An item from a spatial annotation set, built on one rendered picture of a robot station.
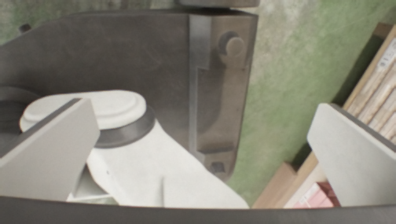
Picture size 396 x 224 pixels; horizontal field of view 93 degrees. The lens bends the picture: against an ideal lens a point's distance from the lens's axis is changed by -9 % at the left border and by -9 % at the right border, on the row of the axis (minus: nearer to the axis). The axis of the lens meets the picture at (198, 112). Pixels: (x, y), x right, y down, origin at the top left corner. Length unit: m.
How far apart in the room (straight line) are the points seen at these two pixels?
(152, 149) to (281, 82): 0.59
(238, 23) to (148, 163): 0.31
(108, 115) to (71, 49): 0.19
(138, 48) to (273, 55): 0.46
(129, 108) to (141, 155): 0.08
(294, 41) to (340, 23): 0.18
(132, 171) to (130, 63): 0.25
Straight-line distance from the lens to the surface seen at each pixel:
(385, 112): 0.88
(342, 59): 0.94
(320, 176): 1.17
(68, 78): 0.51
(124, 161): 0.32
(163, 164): 0.31
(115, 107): 0.36
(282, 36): 0.74
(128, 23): 0.45
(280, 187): 1.10
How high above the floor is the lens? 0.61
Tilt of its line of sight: 57 degrees down
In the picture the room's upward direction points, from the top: 160 degrees clockwise
